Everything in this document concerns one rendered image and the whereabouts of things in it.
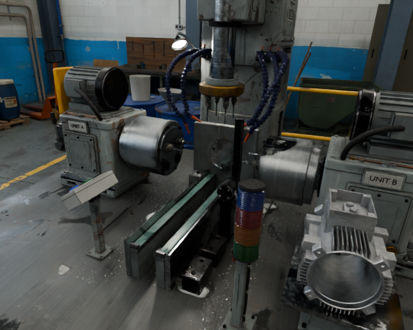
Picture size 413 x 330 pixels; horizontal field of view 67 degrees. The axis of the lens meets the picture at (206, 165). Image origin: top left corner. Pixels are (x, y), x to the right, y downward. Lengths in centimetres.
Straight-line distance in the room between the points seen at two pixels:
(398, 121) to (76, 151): 126
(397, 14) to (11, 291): 587
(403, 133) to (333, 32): 528
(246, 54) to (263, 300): 96
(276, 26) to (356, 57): 498
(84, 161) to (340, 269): 113
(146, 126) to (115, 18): 621
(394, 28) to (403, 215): 510
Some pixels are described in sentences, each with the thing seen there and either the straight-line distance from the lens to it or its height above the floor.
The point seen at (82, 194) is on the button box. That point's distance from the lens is 100.
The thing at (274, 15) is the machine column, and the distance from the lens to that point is 139.
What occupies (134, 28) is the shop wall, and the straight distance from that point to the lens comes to 723.
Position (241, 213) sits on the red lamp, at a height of 116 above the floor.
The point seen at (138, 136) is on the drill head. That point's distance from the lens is 134.
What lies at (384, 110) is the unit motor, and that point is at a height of 131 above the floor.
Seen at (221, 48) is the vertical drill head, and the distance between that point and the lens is 121.
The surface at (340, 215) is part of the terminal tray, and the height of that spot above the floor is 113.
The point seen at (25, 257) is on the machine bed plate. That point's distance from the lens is 125.
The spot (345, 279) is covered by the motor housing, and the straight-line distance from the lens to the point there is 92.
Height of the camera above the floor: 151
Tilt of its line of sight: 23 degrees down
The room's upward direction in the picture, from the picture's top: 2 degrees clockwise
